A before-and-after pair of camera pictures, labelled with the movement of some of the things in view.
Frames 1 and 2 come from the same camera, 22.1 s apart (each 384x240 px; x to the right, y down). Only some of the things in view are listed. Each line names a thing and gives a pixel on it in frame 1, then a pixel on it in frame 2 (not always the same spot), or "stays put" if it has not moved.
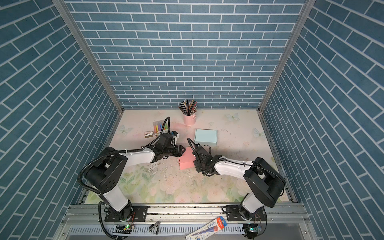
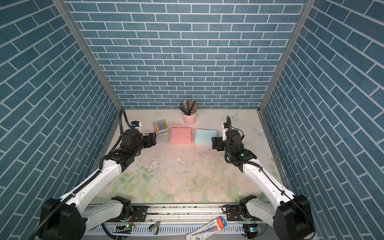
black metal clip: [156, 225] stays put
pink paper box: [187, 159] → [180, 135]
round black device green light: [251, 230] stays put
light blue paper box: [205, 136] stays put
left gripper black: [178, 150] → [153, 140]
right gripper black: [197, 167] → [215, 140]
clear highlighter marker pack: [157, 125] stays put
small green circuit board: [122, 229] stays put
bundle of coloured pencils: [188, 107] stays put
